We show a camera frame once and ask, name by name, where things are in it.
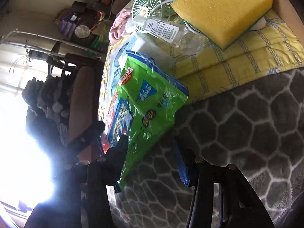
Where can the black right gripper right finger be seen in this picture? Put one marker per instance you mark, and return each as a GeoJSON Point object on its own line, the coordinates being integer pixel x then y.
{"type": "Point", "coordinates": [198, 173]}

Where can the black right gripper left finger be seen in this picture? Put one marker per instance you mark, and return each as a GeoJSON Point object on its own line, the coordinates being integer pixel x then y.
{"type": "Point", "coordinates": [102, 172]}

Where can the green plastic wipes pack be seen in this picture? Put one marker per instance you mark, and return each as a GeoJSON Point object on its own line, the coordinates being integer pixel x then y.
{"type": "Point", "coordinates": [163, 96]}

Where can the blue white face mask pouch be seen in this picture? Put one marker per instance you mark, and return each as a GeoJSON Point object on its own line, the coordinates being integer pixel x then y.
{"type": "Point", "coordinates": [124, 113]}

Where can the pile of dark clothes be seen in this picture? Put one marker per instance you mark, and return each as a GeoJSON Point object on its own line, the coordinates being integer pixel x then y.
{"type": "Point", "coordinates": [52, 99]}

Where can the grey patterned fleece blanket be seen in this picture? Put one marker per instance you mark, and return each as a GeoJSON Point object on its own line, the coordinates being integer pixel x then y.
{"type": "Point", "coordinates": [258, 127]}

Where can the brown armchair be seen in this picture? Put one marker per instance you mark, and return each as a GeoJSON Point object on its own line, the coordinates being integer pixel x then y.
{"type": "Point", "coordinates": [85, 93]}

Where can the round white lidded tub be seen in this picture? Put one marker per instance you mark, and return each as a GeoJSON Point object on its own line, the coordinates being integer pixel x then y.
{"type": "Point", "coordinates": [82, 31]}

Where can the purple boxes stack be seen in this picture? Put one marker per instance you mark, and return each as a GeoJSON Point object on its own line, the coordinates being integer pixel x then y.
{"type": "Point", "coordinates": [68, 24]}

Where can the white clothes rack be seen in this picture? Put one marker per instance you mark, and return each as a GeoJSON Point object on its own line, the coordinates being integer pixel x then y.
{"type": "Point", "coordinates": [19, 42]}

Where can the pink cloth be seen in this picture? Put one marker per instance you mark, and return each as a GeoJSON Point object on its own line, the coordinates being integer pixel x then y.
{"type": "Point", "coordinates": [117, 30]}

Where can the clear plastic bottle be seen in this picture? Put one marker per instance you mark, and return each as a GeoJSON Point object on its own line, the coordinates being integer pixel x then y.
{"type": "Point", "coordinates": [174, 34]}

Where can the mint green handheld fan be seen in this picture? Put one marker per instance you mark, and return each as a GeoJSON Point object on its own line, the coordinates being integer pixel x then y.
{"type": "Point", "coordinates": [154, 8]}

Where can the yellow sponge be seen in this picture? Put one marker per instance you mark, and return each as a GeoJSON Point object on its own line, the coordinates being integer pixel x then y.
{"type": "Point", "coordinates": [222, 21]}

